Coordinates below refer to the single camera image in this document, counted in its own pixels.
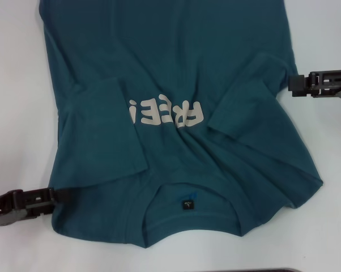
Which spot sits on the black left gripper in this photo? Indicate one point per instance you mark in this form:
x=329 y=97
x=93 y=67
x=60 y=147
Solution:
x=3 y=211

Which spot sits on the teal t-shirt with beige print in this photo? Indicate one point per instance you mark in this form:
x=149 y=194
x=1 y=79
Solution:
x=159 y=56

